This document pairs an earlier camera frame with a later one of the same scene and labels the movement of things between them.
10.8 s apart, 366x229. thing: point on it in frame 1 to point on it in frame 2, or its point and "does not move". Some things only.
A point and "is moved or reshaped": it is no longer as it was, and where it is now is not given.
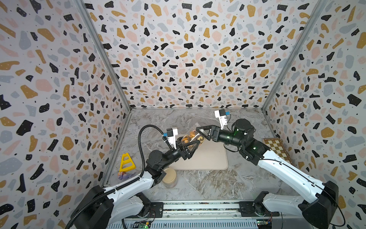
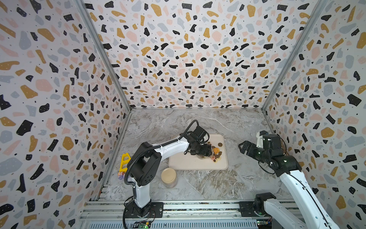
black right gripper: x=215 y=133 to x=252 y=147
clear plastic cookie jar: x=192 y=136 is moved or reshaped
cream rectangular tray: x=210 y=155 does not move
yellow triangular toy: x=127 y=161 does not move
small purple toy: x=124 y=175 does not move
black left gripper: x=180 y=153 to x=194 y=153
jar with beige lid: x=170 y=180 does not move
